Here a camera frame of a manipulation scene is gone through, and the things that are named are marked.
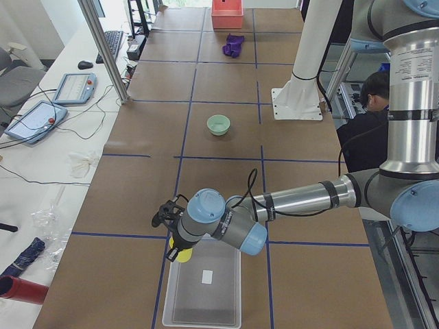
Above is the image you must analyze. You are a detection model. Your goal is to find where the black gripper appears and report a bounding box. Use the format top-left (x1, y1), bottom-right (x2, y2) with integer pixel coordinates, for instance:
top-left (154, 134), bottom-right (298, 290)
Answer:
top-left (152, 194), bottom-right (189, 261)

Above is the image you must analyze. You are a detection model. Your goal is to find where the yellow plastic cup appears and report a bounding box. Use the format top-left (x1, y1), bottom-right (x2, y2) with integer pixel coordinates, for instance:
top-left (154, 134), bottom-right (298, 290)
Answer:
top-left (169, 237), bottom-right (193, 263)

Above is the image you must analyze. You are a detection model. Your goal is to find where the purple cloth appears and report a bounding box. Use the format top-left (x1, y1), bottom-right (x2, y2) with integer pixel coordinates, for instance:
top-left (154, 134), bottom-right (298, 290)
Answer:
top-left (222, 34), bottom-right (245, 58)

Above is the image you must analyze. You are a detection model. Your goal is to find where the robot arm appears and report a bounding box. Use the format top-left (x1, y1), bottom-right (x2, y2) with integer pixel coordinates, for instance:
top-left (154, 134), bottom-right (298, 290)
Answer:
top-left (152, 1), bottom-right (438, 260)

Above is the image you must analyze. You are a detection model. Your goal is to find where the black computer box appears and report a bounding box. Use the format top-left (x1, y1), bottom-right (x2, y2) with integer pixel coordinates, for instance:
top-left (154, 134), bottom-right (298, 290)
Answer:
top-left (126, 35), bottom-right (146, 61)

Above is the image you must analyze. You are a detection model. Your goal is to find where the clear plastic bin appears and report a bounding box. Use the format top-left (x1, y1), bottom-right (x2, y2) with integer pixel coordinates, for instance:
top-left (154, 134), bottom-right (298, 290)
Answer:
top-left (162, 239), bottom-right (241, 328)

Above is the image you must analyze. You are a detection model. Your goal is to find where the clear plastic wrap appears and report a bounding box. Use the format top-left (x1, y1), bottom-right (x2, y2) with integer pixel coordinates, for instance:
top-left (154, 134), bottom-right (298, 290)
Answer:
top-left (31, 205), bottom-right (71, 272)

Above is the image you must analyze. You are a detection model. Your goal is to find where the crumpled white tissue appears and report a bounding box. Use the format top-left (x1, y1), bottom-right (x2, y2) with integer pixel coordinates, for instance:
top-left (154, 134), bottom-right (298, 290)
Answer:
top-left (69, 151), bottom-right (100, 178)

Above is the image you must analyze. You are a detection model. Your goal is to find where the light green bowl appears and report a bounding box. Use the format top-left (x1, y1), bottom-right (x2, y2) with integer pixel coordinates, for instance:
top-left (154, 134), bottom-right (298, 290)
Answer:
top-left (206, 114), bottom-right (230, 136)

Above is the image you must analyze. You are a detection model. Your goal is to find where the folded dark blue umbrella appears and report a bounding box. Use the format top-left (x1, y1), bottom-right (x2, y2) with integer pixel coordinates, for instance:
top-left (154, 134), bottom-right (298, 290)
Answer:
top-left (1, 237), bottom-right (45, 278)

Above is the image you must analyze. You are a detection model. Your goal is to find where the red cylinder bottle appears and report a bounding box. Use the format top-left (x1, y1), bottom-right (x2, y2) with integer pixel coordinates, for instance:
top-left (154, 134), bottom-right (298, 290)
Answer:
top-left (1, 276), bottom-right (49, 304)

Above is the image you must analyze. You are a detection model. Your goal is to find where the near teach pendant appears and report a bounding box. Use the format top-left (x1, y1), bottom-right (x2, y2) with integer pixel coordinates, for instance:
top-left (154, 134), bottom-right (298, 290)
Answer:
top-left (5, 101), bottom-right (68, 144)

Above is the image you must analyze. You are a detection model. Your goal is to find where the teach pendant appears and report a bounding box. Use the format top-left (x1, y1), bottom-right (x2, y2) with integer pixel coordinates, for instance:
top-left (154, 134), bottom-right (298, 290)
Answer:
top-left (5, 101), bottom-right (68, 144)
top-left (52, 73), bottom-right (97, 106)

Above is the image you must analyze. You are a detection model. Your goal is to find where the far teach pendant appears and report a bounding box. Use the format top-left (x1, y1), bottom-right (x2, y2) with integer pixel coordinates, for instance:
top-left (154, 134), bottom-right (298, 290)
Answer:
top-left (52, 73), bottom-right (97, 106)

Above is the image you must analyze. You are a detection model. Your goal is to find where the black computer mouse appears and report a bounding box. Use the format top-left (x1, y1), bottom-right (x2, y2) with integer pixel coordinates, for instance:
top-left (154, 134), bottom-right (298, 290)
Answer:
top-left (78, 60), bottom-right (93, 70)

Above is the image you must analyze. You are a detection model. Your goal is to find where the seated person in black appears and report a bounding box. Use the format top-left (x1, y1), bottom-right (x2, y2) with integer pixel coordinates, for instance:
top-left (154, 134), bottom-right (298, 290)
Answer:
top-left (337, 71), bottom-right (390, 172)

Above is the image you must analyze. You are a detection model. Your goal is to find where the black keyboard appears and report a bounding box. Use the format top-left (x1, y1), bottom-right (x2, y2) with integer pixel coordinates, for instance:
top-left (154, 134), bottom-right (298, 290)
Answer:
top-left (104, 30), bottom-right (124, 60)

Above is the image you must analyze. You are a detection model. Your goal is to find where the grey office chair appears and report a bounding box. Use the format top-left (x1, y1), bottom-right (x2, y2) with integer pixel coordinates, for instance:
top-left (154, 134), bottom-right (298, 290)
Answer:
top-left (1, 48), bottom-right (45, 117)

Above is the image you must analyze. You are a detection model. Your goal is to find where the pink plastic bin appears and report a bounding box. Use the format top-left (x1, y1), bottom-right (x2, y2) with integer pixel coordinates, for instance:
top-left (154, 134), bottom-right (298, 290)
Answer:
top-left (211, 0), bottom-right (244, 29)

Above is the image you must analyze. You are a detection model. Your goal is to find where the white pedestal base plate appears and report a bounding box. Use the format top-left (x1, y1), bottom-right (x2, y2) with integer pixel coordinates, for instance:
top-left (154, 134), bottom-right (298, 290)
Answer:
top-left (271, 87), bottom-right (323, 121)

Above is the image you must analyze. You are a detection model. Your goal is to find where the aluminium frame post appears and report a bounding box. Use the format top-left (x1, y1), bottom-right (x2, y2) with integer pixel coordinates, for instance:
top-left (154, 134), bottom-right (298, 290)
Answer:
top-left (78, 0), bottom-right (129, 104)

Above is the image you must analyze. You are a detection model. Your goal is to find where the white camera pedestal column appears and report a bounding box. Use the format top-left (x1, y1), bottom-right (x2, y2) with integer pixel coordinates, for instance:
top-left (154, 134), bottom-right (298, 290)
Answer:
top-left (292, 1), bottom-right (354, 81)

